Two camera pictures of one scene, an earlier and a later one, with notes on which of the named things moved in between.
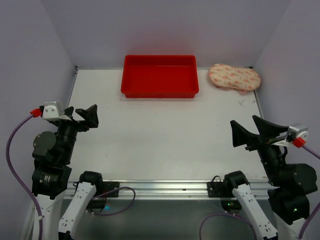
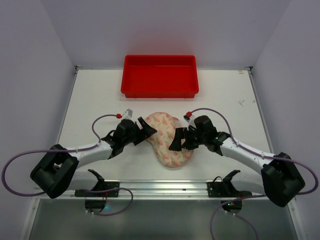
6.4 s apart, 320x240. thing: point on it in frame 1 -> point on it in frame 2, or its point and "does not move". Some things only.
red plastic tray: (160, 76) does not move
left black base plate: (109, 186) does not move
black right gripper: (261, 143) -> (187, 139)
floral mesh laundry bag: (241, 79) -> (165, 125)
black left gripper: (75, 123) -> (137, 132)
